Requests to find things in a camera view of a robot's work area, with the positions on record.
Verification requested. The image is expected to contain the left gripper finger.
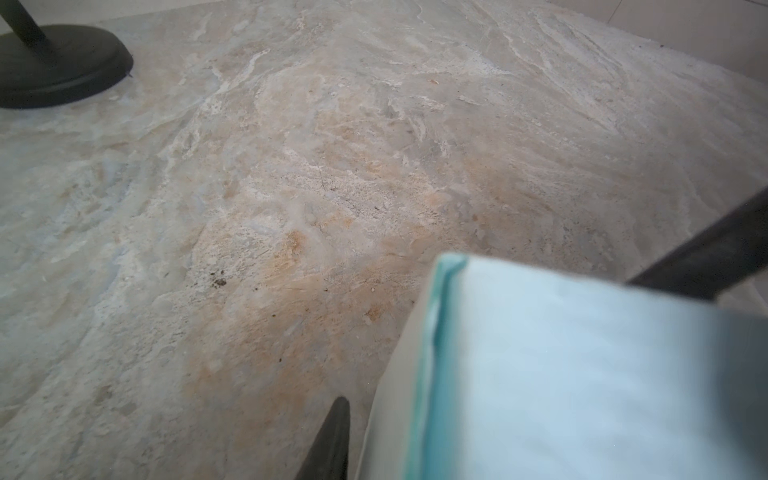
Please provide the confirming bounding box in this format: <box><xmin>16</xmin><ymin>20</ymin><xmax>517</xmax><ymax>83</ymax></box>
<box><xmin>295</xmin><ymin>396</ymin><xmax>351</xmax><ymax>480</ymax></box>

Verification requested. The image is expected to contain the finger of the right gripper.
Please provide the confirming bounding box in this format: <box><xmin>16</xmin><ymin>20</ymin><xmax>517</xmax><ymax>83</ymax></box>
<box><xmin>627</xmin><ymin>189</ymin><xmax>767</xmax><ymax>301</ymax></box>

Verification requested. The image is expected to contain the light blue paper box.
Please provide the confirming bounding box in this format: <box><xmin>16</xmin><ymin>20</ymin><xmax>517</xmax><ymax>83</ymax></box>
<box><xmin>356</xmin><ymin>253</ymin><xmax>767</xmax><ymax>479</ymax></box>

